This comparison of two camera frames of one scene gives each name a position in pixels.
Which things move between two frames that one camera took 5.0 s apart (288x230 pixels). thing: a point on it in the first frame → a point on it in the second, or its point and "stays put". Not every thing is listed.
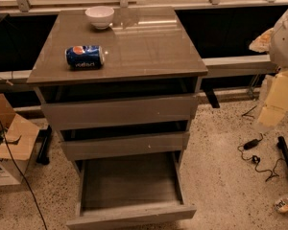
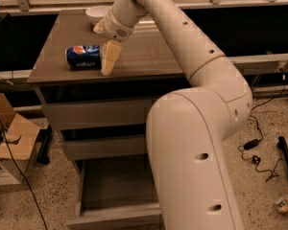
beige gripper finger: x=262 y=43 → x=112 y=28
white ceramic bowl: x=100 y=16 stays put
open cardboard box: x=21 y=138 stays put
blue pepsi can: x=84 y=57 stays put
